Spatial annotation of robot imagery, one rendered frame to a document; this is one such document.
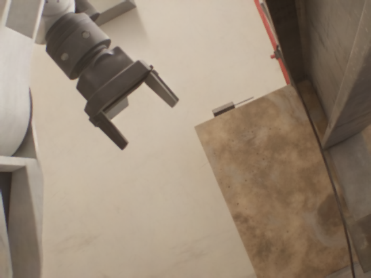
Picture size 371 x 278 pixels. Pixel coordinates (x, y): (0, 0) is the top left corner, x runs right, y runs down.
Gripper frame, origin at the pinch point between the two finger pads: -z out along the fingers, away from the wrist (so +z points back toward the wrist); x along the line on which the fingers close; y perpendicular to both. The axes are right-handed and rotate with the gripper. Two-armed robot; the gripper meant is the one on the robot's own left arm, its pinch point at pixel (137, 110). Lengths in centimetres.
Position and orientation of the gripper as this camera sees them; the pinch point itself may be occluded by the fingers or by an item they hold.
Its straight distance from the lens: 85.0
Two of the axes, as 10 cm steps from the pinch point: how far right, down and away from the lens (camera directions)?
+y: -3.3, 3.9, 8.6
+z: -6.9, -7.2, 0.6
